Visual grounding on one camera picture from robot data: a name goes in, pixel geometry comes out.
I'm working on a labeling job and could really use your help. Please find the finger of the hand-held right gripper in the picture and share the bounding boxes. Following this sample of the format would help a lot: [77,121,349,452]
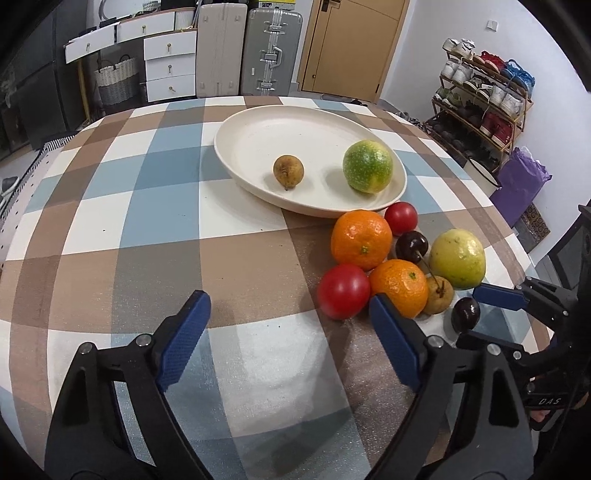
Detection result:
[456,331,549,371]
[472,277,577,329]

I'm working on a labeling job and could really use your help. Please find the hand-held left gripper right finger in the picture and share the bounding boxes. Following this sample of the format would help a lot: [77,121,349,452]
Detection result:
[368,293,536,480]

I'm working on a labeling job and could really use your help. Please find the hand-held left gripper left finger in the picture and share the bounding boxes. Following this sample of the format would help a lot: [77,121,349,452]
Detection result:
[44,290,213,480]

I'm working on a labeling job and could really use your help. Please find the dark purple plum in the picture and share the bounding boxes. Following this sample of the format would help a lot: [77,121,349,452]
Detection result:
[451,296,481,334]

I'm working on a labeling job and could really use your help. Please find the small orange mandarin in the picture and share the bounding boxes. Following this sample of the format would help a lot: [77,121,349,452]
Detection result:
[369,259,429,319]

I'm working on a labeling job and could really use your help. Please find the yellow-green guava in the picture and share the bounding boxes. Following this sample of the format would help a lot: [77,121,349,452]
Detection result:
[429,228,487,291]

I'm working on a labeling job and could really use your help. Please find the large red tomato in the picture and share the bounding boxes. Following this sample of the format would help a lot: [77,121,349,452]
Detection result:
[316,264,371,320]

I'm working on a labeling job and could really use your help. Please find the dark cherry with stem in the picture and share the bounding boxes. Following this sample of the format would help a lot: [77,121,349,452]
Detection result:
[395,231,445,296]

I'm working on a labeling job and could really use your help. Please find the large orange mandarin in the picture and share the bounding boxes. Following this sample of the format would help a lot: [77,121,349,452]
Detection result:
[330,209,393,271]

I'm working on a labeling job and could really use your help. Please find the small red tomato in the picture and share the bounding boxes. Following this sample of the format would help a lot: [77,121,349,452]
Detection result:
[384,202,419,236]

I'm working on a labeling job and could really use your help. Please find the cream oval plate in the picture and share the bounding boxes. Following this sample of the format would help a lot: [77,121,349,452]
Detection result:
[213,105,408,219]

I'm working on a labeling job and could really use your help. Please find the brown patterned doormat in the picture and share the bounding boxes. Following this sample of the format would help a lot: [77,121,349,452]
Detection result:
[514,203,553,253]

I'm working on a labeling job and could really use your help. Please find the purple bag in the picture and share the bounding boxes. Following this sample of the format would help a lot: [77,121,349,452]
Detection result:
[489,148,553,227]

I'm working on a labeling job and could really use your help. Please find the white bucket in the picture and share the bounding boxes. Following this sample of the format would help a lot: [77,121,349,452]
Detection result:
[464,154,502,190]

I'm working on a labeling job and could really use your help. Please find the wooden shoe rack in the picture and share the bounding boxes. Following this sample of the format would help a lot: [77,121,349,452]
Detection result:
[424,39,535,174]

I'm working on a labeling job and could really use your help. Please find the mottled green round fruit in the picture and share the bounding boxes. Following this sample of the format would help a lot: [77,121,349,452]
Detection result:
[342,140,394,195]

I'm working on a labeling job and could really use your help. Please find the rows of shoes on rack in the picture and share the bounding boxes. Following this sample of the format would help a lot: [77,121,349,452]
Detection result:
[434,38,536,162]

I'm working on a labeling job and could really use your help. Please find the woven laundry basket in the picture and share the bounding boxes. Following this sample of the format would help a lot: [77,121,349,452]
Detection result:
[95,54,140,107]

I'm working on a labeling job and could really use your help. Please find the white drawer cabinet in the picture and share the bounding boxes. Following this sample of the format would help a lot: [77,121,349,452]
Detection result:
[65,9,198,104]

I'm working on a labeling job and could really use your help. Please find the black cabinet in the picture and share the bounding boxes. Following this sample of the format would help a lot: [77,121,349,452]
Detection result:
[0,0,89,158]

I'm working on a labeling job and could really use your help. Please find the wooden door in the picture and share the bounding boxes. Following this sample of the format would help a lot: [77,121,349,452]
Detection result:
[300,0,411,100]

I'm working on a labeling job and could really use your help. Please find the beige suitcase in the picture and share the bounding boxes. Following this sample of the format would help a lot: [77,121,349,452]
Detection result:
[196,2,247,99]

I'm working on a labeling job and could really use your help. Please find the silver suitcase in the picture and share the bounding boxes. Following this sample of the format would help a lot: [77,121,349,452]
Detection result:
[240,8,304,97]

